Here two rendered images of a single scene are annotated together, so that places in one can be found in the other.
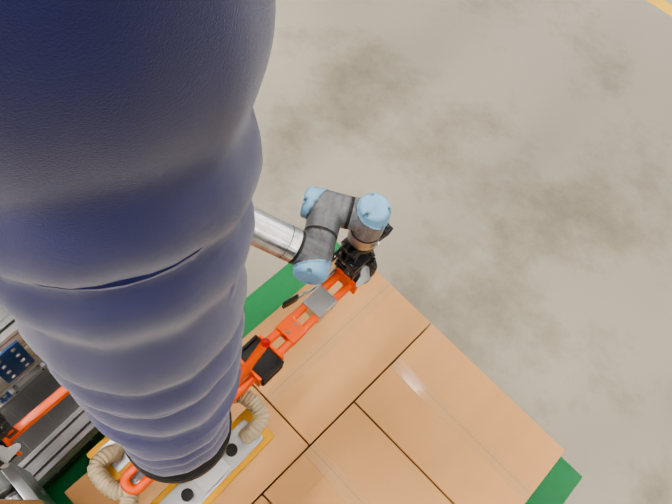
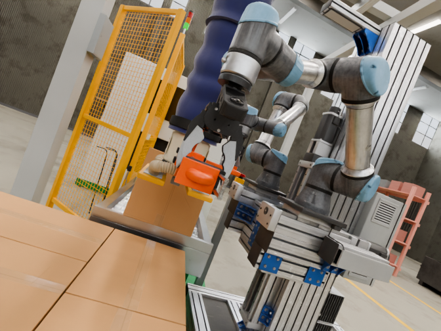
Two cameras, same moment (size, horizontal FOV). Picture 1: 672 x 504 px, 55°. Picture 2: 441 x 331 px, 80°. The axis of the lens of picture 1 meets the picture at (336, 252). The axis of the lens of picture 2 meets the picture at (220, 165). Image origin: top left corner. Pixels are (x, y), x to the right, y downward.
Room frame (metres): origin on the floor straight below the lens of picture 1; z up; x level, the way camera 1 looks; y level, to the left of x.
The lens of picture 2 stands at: (1.21, -0.35, 1.10)
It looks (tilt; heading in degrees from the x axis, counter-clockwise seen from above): 2 degrees down; 143
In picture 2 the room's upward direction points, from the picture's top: 22 degrees clockwise
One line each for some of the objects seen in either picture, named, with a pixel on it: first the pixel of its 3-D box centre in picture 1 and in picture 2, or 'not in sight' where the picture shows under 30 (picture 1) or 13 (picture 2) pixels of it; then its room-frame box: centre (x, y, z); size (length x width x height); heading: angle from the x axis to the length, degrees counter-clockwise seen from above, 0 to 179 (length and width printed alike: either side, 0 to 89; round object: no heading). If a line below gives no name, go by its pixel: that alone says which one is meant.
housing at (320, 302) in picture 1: (319, 304); not in sight; (0.65, 0.00, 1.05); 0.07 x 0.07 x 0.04; 65
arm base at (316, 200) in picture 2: not in sight; (315, 198); (0.56, 0.69, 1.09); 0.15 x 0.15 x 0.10
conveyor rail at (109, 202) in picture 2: not in sight; (132, 187); (-1.28, 0.61, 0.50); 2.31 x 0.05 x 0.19; 153
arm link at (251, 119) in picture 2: not in sight; (249, 117); (0.08, 0.55, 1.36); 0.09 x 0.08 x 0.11; 112
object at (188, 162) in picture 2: (355, 271); (195, 173); (0.77, -0.07, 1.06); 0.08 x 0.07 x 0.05; 155
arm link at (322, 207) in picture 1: (325, 213); (274, 62); (0.73, 0.05, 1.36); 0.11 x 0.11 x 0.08; 5
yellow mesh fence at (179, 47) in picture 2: not in sight; (151, 134); (-1.86, 0.80, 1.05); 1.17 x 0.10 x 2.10; 153
